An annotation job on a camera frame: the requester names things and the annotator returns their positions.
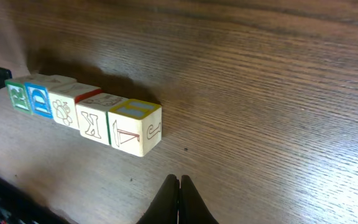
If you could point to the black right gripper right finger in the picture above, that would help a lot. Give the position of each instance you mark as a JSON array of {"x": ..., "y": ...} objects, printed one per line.
[{"x": 192, "y": 209}]

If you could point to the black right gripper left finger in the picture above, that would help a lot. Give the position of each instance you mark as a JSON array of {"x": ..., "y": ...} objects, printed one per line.
[{"x": 164, "y": 207}]

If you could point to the blue letter D block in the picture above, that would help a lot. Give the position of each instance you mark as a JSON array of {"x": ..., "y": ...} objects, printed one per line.
[{"x": 38, "y": 87}]

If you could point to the wooden block green edge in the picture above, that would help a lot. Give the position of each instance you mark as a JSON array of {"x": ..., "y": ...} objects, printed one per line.
[{"x": 92, "y": 116}]

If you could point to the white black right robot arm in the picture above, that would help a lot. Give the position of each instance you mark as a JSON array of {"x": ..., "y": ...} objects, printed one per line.
[{"x": 18, "y": 207}]

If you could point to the wooden block blue letter side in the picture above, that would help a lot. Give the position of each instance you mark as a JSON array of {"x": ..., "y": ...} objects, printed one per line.
[{"x": 135, "y": 126}]

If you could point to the green letter R block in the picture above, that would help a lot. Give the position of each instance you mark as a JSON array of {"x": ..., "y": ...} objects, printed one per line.
[{"x": 17, "y": 92}]

